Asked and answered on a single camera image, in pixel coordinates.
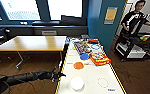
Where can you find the dark chair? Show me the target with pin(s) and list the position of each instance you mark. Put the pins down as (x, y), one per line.
(1, 33)

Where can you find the blue bowl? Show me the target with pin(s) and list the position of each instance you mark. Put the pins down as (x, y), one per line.
(84, 56)

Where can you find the dark bench cushion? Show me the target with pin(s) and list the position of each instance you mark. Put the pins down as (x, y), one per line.
(72, 20)

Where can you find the white bowl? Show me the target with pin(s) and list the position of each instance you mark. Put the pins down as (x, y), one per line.
(77, 83)

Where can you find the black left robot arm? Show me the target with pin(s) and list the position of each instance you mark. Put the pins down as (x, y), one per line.
(21, 80)

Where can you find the yellow wall notice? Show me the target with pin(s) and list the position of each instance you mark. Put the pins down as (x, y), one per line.
(110, 15)

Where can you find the flat red box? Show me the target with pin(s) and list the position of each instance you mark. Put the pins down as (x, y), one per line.
(92, 41)

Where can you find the person in black shirt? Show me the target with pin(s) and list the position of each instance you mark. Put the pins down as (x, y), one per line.
(134, 20)

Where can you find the yellow wooden game table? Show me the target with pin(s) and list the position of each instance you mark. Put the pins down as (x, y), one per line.
(91, 75)

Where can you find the colourful game box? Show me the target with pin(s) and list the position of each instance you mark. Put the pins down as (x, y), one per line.
(82, 47)

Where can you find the wooden long table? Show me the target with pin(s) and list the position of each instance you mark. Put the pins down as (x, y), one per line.
(32, 43)

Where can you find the orange bowl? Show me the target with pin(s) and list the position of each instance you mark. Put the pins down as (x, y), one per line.
(78, 65)

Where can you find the white blue round dish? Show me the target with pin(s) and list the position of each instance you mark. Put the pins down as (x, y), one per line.
(95, 47)

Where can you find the white box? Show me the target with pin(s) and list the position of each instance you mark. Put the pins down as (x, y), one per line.
(131, 50)

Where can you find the small colourful toy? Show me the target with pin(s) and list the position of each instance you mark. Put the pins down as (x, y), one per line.
(144, 38)

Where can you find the dark window bench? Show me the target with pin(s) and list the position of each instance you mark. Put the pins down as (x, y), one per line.
(31, 30)

